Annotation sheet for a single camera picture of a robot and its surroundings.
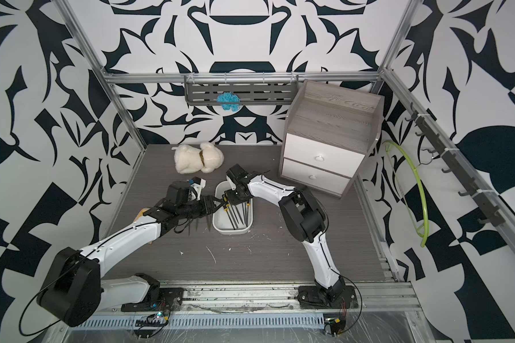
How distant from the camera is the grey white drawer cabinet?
2.66 feet

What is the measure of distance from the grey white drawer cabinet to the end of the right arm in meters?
0.20

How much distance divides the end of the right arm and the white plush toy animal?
0.23 m

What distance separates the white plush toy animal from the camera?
1.01m

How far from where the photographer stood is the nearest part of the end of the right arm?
0.73 metres

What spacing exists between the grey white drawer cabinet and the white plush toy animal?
0.33 m
